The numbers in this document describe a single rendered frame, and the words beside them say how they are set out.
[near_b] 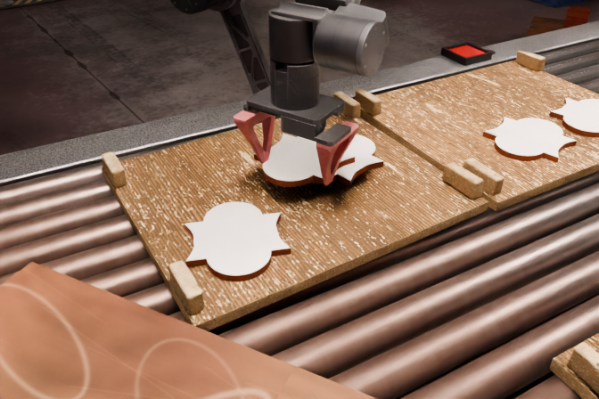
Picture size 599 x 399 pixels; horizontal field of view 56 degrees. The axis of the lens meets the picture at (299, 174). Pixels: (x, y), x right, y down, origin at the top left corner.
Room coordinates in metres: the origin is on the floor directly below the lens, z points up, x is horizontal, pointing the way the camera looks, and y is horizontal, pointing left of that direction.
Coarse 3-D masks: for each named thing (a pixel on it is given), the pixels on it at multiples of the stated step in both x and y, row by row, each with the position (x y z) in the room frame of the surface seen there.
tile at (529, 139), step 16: (496, 128) 0.78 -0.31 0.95; (512, 128) 0.78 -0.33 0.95; (528, 128) 0.78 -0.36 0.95; (544, 128) 0.78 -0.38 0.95; (560, 128) 0.78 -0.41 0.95; (496, 144) 0.73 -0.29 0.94; (512, 144) 0.73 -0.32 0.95; (528, 144) 0.73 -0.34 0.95; (544, 144) 0.73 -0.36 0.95; (560, 144) 0.73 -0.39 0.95; (528, 160) 0.70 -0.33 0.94
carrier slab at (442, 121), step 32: (512, 64) 1.07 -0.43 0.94; (384, 96) 0.92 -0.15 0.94; (416, 96) 0.92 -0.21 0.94; (448, 96) 0.92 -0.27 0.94; (480, 96) 0.92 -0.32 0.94; (512, 96) 0.92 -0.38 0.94; (544, 96) 0.92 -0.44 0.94; (576, 96) 0.92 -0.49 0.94; (384, 128) 0.81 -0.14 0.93; (416, 128) 0.80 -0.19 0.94; (448, 128) 0.80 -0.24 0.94; (480, 128) 0.80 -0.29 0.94; (448, 160) 0.70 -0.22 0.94; (480, 160) 0.70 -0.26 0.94; (512, 160) 0.70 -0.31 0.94; (544, 160) 0.70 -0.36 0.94; (576, 160) 0.70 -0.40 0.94; (512, 192) 0.62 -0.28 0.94
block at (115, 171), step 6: (102, 156) 0.67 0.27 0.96; (108, 156) 0.67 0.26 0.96; (114, 156) 0.67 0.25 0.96; (108, 162) 0.65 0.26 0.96; (114, 162) 0.65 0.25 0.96; (108, 168) 0.64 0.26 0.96; (114, 168) 0.63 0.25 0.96; (120, 168) 0.63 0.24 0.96; (108, 174) 0.65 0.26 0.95; (114, 174) 0.63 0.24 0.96; (120, 174) 0.63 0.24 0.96; (114, 180) 0.63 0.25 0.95; (120, 180) 0.63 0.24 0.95; (126, 180) 0.63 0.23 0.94; (120, 186) 0.63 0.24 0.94
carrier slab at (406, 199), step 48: (192, 144) 0.75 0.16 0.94; (240, 144) 0.75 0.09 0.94; (384, 144) 0.75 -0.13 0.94; (144, 192) 0.62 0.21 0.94; (192, 192) 0.62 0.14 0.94; (240, 192) 0.62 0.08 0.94; (288, 192) 0.62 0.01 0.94; (336, 192) 0.62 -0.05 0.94; (384, 192) 0.62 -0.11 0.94; (432, 192) 0.62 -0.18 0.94; (144, 240) 0.52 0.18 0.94; (192, 240) 0.52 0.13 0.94; (288, 240) 0.52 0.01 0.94; (336, 240) 0.52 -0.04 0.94; (384, 240) 0.52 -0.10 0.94; (240, 288) 0.44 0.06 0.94; (288, 288) 0.44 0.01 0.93
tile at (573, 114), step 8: (568, 104) 0.87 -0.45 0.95; (576, 104) 0.87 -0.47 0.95; (584, 104) 0.87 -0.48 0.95; (592, 104) 0.87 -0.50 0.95; (552, 112) 0.84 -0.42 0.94; (560, 112) 0.84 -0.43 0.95; (568, 112) 0.84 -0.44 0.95; (576, 112) 0.84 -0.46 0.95; (584, 112) 0.84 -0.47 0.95; (592, 112) 0.84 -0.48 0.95; (568, 120) 0.81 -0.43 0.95; (576, 120) 0.81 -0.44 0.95; (584, 120) 0.81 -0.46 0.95; (592, 120) 0.81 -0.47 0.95; (568, 128) 0.79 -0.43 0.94; (576, 128) 0.78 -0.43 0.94; (584, 128) 0.78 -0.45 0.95; (592, 128) 0.78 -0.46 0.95; (592, 136) 0.77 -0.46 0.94
